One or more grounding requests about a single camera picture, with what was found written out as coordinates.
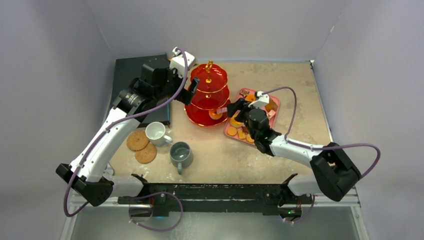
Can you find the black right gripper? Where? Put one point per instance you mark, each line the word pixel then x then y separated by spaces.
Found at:
pixel 243 108

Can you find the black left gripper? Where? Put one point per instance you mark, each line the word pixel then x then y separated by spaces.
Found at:
pixel 185 96

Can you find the orange glazed donut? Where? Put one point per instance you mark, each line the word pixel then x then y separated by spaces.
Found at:
pixel 250 97

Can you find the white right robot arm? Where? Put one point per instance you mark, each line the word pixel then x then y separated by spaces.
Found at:
pixel 333 172

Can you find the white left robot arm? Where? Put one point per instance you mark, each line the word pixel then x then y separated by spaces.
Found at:
pixel 86 175

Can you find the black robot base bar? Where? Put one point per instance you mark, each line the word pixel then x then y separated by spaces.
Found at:
pixel 266 198

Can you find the yellow glazed donut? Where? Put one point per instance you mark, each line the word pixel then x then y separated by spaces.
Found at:
pixel 234 123

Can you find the pink serving tray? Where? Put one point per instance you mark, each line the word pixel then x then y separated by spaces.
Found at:
pixel 271 121

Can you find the round yellow cracker bottom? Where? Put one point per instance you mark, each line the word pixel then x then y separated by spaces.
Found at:
pixel 232 131

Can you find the round yellow cracker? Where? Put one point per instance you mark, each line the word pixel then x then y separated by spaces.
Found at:
pixel 249 139
pixel 232 131

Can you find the chocolate star cookie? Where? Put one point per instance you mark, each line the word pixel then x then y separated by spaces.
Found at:
pixel 244 93

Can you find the red three-tier cake stand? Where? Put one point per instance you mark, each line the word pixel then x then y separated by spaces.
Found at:
pixel 212 93

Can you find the square yellow cracker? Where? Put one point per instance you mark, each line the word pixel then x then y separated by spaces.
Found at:
pixel 241 134

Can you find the round yellow cracker top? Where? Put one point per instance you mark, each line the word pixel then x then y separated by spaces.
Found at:
pixel 249 139

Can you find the brown croissant bread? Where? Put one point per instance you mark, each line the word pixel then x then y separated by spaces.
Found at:
pixel 271 106

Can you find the white ceramic mug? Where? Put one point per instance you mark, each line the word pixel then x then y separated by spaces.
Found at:
pixel 156 133

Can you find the dark grey box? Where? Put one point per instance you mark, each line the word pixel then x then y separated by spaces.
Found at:
pixel 127 69

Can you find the grey ceramic mug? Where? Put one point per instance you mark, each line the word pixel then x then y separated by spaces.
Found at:
pixel 181 156

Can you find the woven round coaster upper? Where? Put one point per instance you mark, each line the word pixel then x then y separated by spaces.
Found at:
pixel 137 140

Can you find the woven round coaster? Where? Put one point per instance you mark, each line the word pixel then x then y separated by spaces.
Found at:
pixel 146 155
pixel 137 140

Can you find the woven round coaster lower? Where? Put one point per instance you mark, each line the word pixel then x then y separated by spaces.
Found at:
pixel 146 155

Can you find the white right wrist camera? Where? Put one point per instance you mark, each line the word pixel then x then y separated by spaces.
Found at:
pixel 261 100

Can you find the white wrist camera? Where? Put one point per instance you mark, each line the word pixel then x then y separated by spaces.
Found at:
pixel 261 100
pixel 181 62

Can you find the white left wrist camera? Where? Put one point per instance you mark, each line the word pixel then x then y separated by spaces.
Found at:
pixel 181 62

